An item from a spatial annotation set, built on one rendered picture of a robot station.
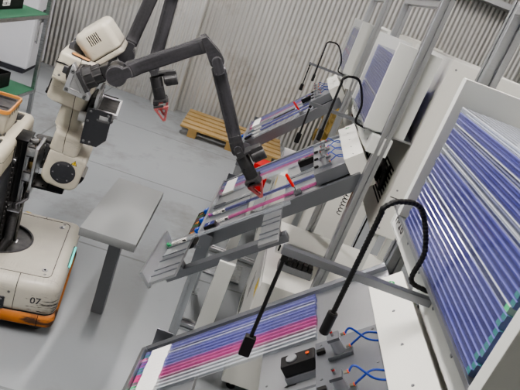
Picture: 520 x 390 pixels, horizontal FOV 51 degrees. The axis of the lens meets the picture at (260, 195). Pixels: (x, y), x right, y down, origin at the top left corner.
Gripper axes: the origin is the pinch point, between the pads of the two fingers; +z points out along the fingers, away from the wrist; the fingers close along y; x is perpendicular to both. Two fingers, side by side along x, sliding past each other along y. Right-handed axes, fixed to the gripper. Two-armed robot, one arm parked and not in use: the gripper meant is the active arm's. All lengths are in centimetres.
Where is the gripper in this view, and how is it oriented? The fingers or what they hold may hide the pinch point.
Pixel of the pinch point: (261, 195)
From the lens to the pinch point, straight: 237.6
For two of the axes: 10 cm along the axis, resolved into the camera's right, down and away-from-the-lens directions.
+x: -9.0, 3.7, 2.2
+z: 4.2, 8.6, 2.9
